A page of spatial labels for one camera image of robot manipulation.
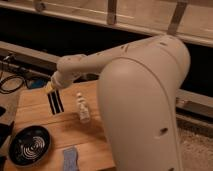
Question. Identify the small white glue bottle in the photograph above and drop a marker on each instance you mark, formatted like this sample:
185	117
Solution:
83	109

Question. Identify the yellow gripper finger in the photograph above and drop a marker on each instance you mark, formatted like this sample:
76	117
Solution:
49	88

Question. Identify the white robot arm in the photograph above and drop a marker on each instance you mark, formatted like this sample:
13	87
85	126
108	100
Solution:
136	96

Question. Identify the blue object on floor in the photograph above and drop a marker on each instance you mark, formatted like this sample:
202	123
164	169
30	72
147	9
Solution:
39	83

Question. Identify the blue grey sponge cloth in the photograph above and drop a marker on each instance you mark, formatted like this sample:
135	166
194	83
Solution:
70	159

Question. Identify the black white striped eraser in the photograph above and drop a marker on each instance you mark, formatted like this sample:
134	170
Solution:
55	102

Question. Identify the black patterned plate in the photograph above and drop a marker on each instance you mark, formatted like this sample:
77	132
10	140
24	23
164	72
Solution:
29	146

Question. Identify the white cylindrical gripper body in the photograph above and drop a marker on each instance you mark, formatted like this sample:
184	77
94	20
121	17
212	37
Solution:
61	80

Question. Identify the black object at left edge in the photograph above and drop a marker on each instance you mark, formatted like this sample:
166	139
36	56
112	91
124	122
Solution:
5	130

